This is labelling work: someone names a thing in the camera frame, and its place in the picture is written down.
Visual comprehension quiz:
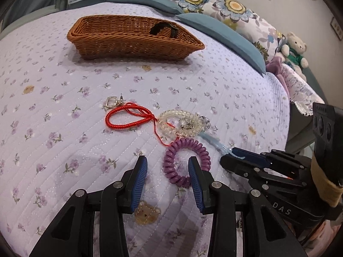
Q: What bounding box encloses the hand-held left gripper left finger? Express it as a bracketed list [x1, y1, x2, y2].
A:
[28, 155, 148, 257]

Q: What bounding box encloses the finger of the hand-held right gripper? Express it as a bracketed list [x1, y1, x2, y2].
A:
[220, 155, 306, 190]
[232, 147, 312, 171]

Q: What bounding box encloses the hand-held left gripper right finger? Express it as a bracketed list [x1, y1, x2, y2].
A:
[188, 156, 308, 257]

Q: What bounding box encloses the purple coil hair tie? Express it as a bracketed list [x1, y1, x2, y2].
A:
[163, 138, 210, 187]

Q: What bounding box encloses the clear bead bracelet blue tassel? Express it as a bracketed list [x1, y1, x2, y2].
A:
[157, 109, 245, 160]

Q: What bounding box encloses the brown wicker basket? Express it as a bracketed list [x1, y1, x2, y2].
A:
[67, 15, 205, 61]

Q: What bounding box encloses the lilac floral folded blanket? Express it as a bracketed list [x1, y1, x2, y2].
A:
[277, 64, 327, 116]

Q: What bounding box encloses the silver rhinestone earring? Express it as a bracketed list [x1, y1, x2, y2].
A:
[105, 94, 126, 110]

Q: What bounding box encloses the purple cloth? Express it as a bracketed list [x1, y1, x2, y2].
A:
[265, 56, 290, 79]

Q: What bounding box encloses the lilac floral quilted bedspread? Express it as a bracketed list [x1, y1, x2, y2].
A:
[0, 1, 293, 257]

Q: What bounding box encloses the pink cloth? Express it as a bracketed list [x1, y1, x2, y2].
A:
[315, 218, 343, 249]

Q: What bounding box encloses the white teddy bear green shirt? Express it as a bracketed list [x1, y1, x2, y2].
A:
[279, 31, 309, 69]

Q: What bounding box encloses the teal pillow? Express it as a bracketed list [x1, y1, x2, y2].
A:
[104, 0, 186, 15]
[175, 13, 267, 76]

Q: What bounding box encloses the floral print pillow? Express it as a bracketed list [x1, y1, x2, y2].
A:
[131, 0, 286, 65]

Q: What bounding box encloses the red cord bracelet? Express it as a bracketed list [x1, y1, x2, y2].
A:
[105, 102, 172, 147]

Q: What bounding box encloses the wall socket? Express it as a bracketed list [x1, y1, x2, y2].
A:
[330, 17, 343, 41]

